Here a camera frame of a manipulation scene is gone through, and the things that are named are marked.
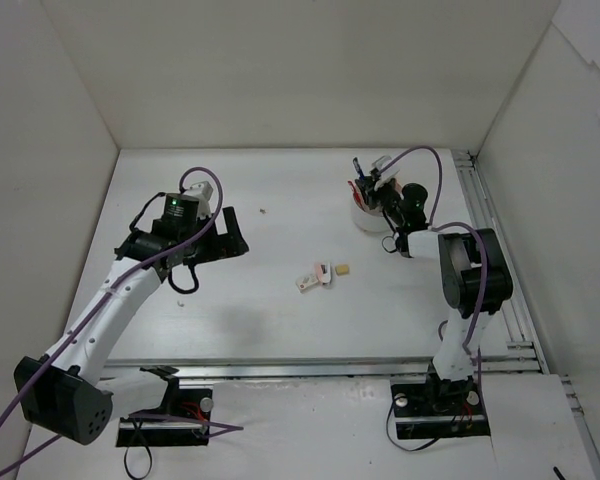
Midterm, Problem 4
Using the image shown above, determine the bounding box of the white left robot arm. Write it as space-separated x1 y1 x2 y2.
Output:
14 192 249 445

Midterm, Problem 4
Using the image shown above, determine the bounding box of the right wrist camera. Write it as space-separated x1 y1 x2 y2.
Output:
370 155 399 191

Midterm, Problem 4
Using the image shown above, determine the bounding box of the aluminium front rail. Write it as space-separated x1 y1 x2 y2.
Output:
101 355 542 382

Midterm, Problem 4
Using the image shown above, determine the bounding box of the aluminium side rail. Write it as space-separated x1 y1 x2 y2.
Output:
451 149 600 479

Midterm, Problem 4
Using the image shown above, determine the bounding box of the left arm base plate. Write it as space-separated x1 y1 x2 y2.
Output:
115 367 214 448

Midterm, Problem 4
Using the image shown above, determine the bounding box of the red gel pen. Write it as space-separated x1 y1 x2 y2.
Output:
347 180 363 209

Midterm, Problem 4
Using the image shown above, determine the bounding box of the white round compartment organizer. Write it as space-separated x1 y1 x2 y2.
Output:
350 194 390 234

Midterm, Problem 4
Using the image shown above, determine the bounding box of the blue gel pen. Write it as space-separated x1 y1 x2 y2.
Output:
352 157 365 180

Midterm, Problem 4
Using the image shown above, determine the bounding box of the pink white mini stapler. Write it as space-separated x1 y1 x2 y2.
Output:
314 261 332 286

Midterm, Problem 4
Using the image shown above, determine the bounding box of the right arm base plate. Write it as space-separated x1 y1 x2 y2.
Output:
388 371 491 443

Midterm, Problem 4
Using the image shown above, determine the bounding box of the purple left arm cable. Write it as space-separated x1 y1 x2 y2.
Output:
0 166 245 480

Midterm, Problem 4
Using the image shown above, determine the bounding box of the tan eraser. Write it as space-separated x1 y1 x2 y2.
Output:
335 264 350 276

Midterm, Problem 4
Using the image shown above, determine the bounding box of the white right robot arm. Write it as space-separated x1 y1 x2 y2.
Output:
354 176 513 412

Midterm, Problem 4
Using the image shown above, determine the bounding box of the white staples box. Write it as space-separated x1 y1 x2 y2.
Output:
295 273 320 292

